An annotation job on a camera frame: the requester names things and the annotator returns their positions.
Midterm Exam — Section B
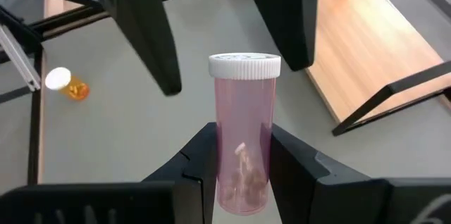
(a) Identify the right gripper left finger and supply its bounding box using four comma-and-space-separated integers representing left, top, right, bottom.
0, 121, 218, 224

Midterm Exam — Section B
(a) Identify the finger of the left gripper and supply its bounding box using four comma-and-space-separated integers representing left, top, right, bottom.
72, 0, 183, 97
241, 0, 321, 73

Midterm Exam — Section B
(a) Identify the wide orange pill bottle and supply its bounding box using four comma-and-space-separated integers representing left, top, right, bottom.
44, 66, 91, 102

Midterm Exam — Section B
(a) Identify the silver aluminium extrusion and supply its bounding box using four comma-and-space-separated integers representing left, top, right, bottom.
0, 25, 42, 93

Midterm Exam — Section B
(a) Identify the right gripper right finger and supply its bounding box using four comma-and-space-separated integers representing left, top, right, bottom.
269, 123, 451, 224

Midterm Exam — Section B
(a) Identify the pink pill bottle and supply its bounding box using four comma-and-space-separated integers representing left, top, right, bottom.
207, 52, 283, 216

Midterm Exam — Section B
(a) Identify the black aluminium rig frame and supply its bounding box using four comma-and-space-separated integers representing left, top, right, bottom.
0, 0, 247, 186

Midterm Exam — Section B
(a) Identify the wooden shelf with black frame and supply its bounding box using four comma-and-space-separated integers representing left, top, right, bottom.
304, 0, 451, 137

